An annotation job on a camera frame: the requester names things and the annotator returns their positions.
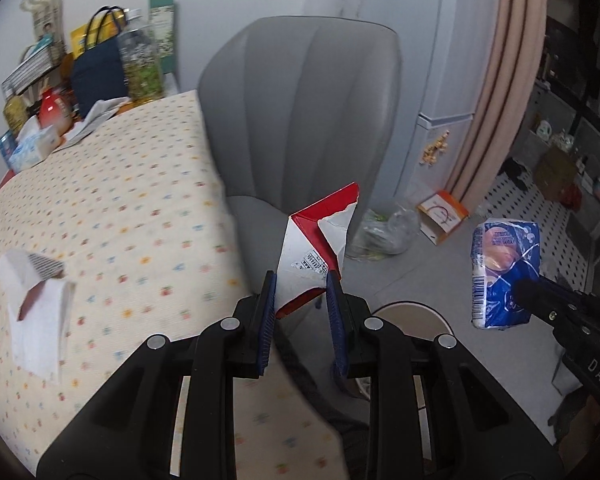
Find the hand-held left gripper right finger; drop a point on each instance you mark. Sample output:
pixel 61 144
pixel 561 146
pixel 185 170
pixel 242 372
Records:
pixel 336 320

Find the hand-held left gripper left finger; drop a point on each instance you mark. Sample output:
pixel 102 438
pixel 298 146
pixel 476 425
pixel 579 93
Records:
pixel 266 325

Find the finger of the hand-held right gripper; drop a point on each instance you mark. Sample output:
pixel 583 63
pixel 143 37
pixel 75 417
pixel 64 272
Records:
pixel 545 300

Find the blue snack packet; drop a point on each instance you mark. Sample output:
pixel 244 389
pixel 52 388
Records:
pixel 500 270

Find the cream round waste bin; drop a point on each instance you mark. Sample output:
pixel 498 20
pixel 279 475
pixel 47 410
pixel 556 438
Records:
pixel 410 312

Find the torn red white carton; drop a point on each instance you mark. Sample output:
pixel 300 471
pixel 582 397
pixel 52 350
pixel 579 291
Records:
pixel 305 245

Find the white tissue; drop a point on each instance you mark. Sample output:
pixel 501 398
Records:
pixel 35 330

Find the person's right forearm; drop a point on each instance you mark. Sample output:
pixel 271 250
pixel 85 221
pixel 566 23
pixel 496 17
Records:
pixel 580 420

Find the clear plastic bag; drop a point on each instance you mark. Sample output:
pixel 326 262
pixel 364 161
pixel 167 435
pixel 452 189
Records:
pixel 387 232

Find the red bag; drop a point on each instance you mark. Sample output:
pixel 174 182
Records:
pixel 571 197

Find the brown cardboard box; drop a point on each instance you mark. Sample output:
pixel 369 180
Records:
pixel 555 175

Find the black shoes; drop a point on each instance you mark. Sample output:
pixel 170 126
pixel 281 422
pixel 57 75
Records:
pixel 515 174

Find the orange white cardboard box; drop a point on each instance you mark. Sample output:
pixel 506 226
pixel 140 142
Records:
pixel 442 215

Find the dotted cream tablecloth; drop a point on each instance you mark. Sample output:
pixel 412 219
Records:
pixel 130 210

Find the small figure magnets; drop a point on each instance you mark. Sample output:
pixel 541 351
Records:
pixel 434 147

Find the grey upholstered chair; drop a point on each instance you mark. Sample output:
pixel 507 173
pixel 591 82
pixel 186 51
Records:
pixel 300 110

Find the striped wrapper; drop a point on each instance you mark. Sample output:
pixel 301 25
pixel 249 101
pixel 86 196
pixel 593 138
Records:
pixel 47 265

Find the pink curtain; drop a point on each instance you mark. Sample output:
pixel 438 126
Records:
pixel 510 60

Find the white papers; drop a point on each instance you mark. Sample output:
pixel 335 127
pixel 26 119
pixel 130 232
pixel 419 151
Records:
pixel 90 120

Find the white fridge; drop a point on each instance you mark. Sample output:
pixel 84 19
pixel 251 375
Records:
pixel 430 35

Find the blue white tissue pack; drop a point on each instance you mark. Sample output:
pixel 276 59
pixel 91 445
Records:
pixel 32 150

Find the clear plastic jar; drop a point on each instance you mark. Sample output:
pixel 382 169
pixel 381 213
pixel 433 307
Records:
pixel 140 60

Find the navy tote bag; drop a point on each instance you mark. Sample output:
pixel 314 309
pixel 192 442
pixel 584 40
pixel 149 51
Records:
pixel 97 80

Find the red bottle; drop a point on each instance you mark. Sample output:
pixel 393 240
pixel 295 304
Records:
pixel 54 110

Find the tall green box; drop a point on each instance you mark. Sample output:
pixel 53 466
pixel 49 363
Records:
pixel 162 25

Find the yellow patterned tin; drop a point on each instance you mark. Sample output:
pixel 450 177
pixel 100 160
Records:
pixel 16 114

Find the yellow box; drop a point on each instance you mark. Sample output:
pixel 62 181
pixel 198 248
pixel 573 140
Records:
pixel 80 35

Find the beige printed tote bag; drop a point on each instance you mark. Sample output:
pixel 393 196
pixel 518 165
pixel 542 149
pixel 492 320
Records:
pixel 45 15

